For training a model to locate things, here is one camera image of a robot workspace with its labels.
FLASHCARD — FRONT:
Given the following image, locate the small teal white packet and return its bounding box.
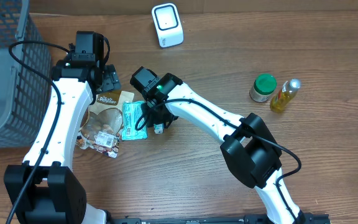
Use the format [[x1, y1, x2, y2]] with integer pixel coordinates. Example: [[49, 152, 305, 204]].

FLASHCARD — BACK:
[[154, 124, 164, 134]]

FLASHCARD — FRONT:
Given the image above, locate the teal white snack packet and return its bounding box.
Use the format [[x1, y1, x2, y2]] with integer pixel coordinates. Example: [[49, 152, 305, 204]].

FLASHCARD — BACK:
[[122, 101, 147, 141]]

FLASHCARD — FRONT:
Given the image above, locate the brown snack packet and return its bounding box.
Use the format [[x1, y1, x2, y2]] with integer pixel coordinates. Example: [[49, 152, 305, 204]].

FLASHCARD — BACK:
[[75, 90, 134, 158]]

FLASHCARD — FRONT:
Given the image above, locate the green lid white jar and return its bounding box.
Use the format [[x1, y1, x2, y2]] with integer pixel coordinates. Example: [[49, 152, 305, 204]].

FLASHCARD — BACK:
[[249, 73, 277, 103]]

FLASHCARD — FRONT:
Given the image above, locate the yellow liquid bottle silver cap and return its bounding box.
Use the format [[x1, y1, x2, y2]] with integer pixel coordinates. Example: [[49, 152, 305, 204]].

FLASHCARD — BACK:
[[270, 78, 301, 113]]

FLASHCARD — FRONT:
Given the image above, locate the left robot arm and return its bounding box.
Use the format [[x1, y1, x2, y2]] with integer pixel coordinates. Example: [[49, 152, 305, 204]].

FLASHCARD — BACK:
[[4, 31, 121, 223]]

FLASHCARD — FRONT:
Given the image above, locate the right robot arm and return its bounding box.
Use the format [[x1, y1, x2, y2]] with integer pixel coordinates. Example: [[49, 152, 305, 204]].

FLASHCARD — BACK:
[[130, 67, 305, 223]]

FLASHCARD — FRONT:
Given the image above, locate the white barcode scanner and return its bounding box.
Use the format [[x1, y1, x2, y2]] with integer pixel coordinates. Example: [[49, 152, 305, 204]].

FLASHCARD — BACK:
[[151, 3, 184, 48]]

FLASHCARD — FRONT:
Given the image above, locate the grey plastic mesh basket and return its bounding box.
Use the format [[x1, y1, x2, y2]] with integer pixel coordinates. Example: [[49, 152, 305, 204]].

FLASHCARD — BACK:
[[0, 0, 52, 147]]

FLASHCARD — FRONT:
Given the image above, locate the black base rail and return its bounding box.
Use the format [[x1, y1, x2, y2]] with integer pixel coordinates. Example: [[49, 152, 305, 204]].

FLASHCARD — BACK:
[[104, 213, 331, 224]]

